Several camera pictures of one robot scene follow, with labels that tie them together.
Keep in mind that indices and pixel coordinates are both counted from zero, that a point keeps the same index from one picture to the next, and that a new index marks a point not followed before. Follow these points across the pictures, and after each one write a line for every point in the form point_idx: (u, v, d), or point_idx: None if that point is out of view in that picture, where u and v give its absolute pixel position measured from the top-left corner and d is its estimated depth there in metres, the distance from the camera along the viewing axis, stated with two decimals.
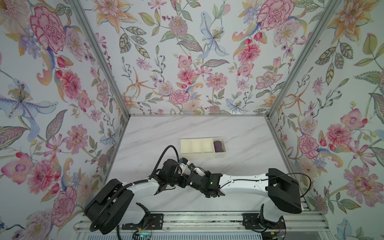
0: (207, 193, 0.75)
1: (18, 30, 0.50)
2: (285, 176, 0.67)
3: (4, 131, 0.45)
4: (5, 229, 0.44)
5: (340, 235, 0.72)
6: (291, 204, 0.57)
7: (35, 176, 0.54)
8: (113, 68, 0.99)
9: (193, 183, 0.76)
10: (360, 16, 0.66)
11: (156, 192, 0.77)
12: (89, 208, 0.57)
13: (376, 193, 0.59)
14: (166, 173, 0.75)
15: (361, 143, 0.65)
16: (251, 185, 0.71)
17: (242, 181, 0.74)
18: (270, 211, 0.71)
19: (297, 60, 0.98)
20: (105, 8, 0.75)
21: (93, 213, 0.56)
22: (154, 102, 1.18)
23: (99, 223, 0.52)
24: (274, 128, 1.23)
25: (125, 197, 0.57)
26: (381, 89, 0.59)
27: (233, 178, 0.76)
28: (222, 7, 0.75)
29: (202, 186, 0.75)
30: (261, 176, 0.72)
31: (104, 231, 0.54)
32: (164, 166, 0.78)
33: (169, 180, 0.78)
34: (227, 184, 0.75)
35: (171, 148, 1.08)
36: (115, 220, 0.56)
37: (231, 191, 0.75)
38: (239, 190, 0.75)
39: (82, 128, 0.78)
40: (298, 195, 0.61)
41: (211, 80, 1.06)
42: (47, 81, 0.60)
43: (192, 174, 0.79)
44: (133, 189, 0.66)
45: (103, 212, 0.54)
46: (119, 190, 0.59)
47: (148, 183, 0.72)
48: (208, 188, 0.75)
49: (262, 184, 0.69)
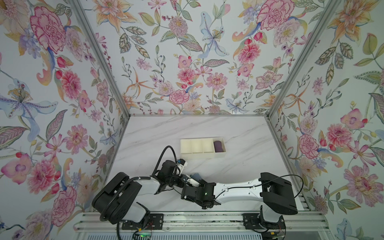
0: (203, 205, 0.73)
1: (19, 30, 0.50)
2: (278, 179, 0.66)
3: (4, 131, 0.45)
4: (5, 229, 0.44)
5: (340, 235, 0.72)
6: (286, 206, 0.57)
7: (35, 176, 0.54)
8: (113, 67, 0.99)
9: (188, 196, 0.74)
10: (360, 16, 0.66)
11: (157, 191, 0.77)
12: (96, 201, 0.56)
13: (376, 193, 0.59)
14: (165, 173, 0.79)
15: (361, 143, 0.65)
16: (246, 192, 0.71)
17: (236, 189, 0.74)
18: (270, 212, 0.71)
19: (297, 60, 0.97)
20: (105, 8, 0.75)
21: (101, 204, 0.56)
22: (154, 102, 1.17)
23: (108, 213, 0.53)
24: (274, 128, 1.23)
25: (133, 188, 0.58)
26: (381, 89, 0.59)
27: (227, 187, 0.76)
28: (222, 7, 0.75)
29: (198, 197, 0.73)
30: (255, 182, 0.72)
31: (113, 221, 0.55)
32: (163, 166, 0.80)
33: (168, 180, 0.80)
34: (222, 194, 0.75)
35: (168, 150, 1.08)
36: (123, 211, 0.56)
37: (227, 200, 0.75)
38: (236, 198, 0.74)
39: (82, 128, 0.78)
40: (291, 196, 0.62)
41: (211, 80, 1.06)
42: (47, 81, 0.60)
43: (187, 186, 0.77)
44: (139, 183, 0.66)
45: (112, 203, 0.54)
46: (126, 183, 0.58)
47: (151, 180, 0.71)
48: (203, 199, 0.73)
49: (255, 189, 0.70)
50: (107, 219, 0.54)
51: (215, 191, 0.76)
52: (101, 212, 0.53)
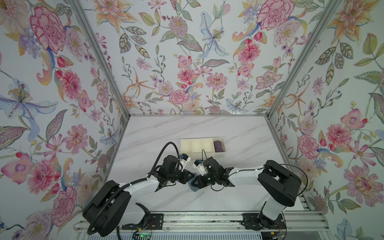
0: (219, 182, 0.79)
1: (18, 30, 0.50)
2: (283, 169, 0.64)
3: (4, 131, 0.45)
4: (5, 229, 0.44)
5: (340, 235, 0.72)
6: (279, 191, 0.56)
7: (35, 176, 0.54)
8: (113, 68, 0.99)
9: (211, 167, 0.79)
10: (360, 16, 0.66)
11: (157, 188, 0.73)
12: (87, 210, 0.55)
13: (376, 193, 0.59)
14: (167, 169, 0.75)
15: (361, 143, 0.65)
16: (249, 173, 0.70)
17: (244, 171, 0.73)
18: (268, 205, 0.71)
19: (297, 60, 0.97)
20: (105, 8, 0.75)
21: (91, 214, 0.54)
22: (154, 102, 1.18)
23: (97, 225, 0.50)
24: (274, 128, 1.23)
25: (121, 198, 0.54)
26: (381, 89, 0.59)
27: (239, 169, 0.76)
28: (222, 7, 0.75)
29: (218, 173, 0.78)
30: (259, 167, 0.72)
31: (103, 232, 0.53)
32: (164, 161, 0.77)
33: (170, 176, 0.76)
34: (233, 173, 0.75)
35: (170, 145, 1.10)
36: (114, 221, 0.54)
37: (238, 181, 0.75)
38: (244, 181, 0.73)
39: (82, 128, 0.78)
40: (293, 188, 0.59)
41: (211, 80, 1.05)
42: (47, 81, 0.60)
43: (211, 159, 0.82)
44: (131, 190, 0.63)
45: (101, 214, 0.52)
46: (117, 191, 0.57)
47: (147, 182, 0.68)
48: (221, 177, 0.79)
49: (258, 172, 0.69)
50: (96, 231, 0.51)
51: (231, 171, 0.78)
52: (90, 224, 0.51)
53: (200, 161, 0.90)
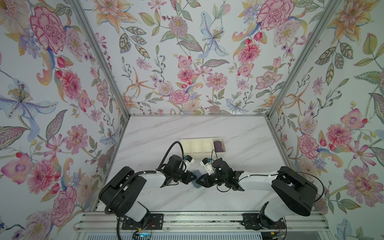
0: (228, 185, 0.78)
1: (18, 30, 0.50)
2: (298, 176, 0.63)
3: (4, 131, 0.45)
4: (5, 229, 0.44)
5: (340, 235, 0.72)
6: (296, 200, 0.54)
7: (35, 176, 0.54)
8: (113, 68, 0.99)
9: (222, 169, 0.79)
10: (360, 16, 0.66)
11: (163, 184, 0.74)
12: (103, 194, 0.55)
13: (376, 193, 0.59)
14: (172, 167, 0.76)
15: (361, 143, 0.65)
16: (262, 179, 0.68)
17: (255, 175, 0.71)
18: (273, 208, 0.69)
19: (297, 60, 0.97)
20: (105, 8, 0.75)
21: (107, 197, 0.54)
22: (154, 102, 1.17)
23: (113, 207, 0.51)
24: (274, 128, 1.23)
25: (138, 183, 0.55)
26: (381, 89, 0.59)
27: (249, 174, 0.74)
28: (222, 7, 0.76)
29: (227, 175, 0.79)
30: (272, 172, 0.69)
31: (119, 214, 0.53)
32: (169, 160, 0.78)
33: (174, 175, 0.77)
34: (244, 178, 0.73)
35: (175, 146, 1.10)
36: (128, 205, 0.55)
37: (248, 185, 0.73)
38: (256, 186, 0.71)
39: (82, 128, 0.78)
40: (309, 196, 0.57)
41: (211, 80, 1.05)
42: (47, 81, 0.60)
43: (221, 160, 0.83)
44: (143, 177, 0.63)
45: (117, 196, 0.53)
46: (131, 177, 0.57)
47: (157, 174, 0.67)
48: (230, 180, 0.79)
49: (272, 178, 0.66)
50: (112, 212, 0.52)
51: (241, 175, 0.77)
52: (107, 205, 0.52)
53: (208, 159, 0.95)
